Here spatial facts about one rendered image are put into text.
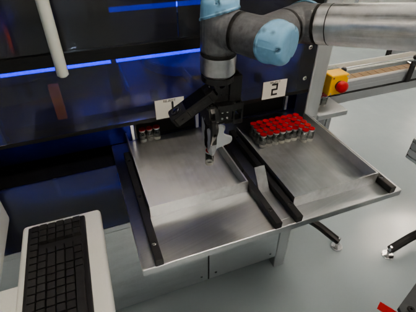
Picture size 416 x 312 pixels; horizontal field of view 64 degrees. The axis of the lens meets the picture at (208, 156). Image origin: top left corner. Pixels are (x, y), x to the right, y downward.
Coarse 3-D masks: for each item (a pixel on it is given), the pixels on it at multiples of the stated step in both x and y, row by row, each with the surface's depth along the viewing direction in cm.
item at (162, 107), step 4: (160, 100) 92; (164, 100) 93; (168, 100) 93; (172, 100) 94; (176, 100) 94; (180, 100) 95; (156, 104) 93; (160, 104) 93; (164, 104) 94; (168, 104) 94; (176, 104) 95; (156, 108) 93; (160, 108) 94; (164, 108) 94; (168, 108) 95; (156, 112) 94; (160, 112) 95; (164, 112) 95; (156, 116) 95; (160, 116) 95; (164, 116) 96; (168, 116) 96
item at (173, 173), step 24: (144, 144) 104; (168, 144) 104; (192, 144) 104; (144, 168) 95; (168, 168) 95; (192, 168) 95; (216, 168) 95; (144, 192) 82; (168, 192) 87; (192, 192) 87; (216, 192) 84; (240, 192) 87
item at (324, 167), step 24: (312, 120) 110; (288, 144) 104; (312, 144) 104; (336, 144) 101; (288, 168) 95; (312, 168) 95; (336, 168) 95; (360, 168) 94; (288, 192) 83; (312, 192) 82; (336, 192) 86
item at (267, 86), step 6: (264, 84) 102; (270, 84) 103; (282, 84) 104; (264, 90) 103; (270, 90) 104; (276, 90) 105; (282, 90) 106; (264, 96) 105; (270, 96) 105; (276, 96) 106
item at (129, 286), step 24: (120, 240) 119; (264, 240) 153; (120, 264) 126; (192, 264) 143; (216, 264) 150; (240, 264) 157; (0, 288) 112; (120, 288) 135; (144, 288) 141; (168, 288) 147
